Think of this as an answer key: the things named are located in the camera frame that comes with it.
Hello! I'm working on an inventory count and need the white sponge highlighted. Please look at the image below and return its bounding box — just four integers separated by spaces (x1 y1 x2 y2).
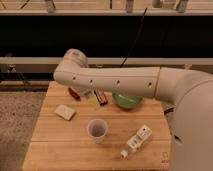
55 105 76 120

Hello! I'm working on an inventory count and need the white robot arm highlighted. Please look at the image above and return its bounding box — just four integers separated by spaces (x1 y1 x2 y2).
53 49 213 171

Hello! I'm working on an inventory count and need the brown chocolate bar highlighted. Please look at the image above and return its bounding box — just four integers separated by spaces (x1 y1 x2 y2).
94 90 108 105

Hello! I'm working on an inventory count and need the green bowl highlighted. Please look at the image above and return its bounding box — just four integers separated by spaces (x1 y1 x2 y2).
112 93 142 109

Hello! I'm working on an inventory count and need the wooden bamboo board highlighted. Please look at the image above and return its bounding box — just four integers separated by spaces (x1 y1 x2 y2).
23 82 170 171

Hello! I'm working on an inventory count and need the white plastic bottle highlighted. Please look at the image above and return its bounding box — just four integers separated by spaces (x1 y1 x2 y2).
120 125 152 158

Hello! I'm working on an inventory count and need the black hanging cable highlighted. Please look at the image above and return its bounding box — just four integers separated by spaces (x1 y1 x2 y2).
119 7 148 69

